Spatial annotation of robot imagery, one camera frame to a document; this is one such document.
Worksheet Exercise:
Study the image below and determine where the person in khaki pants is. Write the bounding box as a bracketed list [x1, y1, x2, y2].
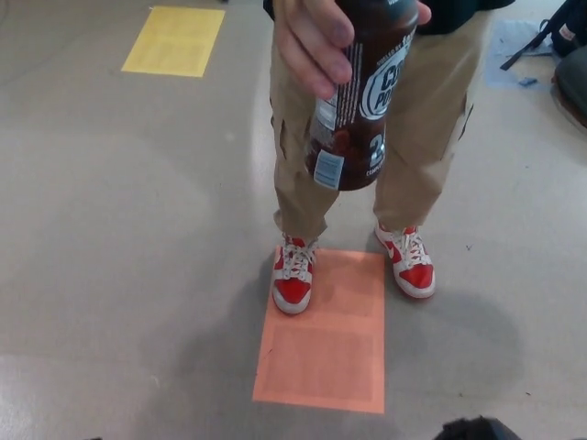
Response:
[268, 0, 494, 242]

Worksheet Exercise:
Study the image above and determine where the yellow paper sheet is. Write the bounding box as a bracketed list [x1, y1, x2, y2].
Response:
[120, 5, 227, 79]

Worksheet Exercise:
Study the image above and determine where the dark grey rounded bag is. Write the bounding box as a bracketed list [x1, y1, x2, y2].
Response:
[552, 48, 587, 130]

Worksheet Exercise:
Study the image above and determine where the person's bare hand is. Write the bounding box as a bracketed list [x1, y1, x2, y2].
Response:
[273, 0, 433, 100]

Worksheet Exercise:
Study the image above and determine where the person's left red white sneaker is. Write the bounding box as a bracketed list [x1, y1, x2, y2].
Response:
[374, 222, 437, 300]

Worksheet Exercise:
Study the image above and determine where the blue paper sheet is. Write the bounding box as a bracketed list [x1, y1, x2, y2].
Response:
[484, 17, 559, 91]

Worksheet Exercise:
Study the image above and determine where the person's red white sneaker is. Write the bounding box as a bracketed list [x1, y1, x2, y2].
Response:
[272, 232, 318, 315]
[374, 222, 437, 300]

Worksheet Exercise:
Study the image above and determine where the black backpack with strap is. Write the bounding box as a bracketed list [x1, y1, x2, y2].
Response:
[499, 0, 587, 72]

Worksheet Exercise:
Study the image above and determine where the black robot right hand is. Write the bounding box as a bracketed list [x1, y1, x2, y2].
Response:
[433, 415, 511, 440]

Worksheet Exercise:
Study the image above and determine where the brown protein shake bottle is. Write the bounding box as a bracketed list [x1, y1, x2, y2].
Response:
[305, 0, 421, 192]

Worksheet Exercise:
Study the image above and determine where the person's black shirt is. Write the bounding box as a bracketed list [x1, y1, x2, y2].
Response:
[262, 0, 515, 37]

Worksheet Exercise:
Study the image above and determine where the person's right red white sneaker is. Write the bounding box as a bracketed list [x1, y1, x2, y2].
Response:
[272, 232, 318, 315]

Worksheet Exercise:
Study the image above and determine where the orange paper sheet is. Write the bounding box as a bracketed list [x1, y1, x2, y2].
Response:
[251, 247, 386, 402]

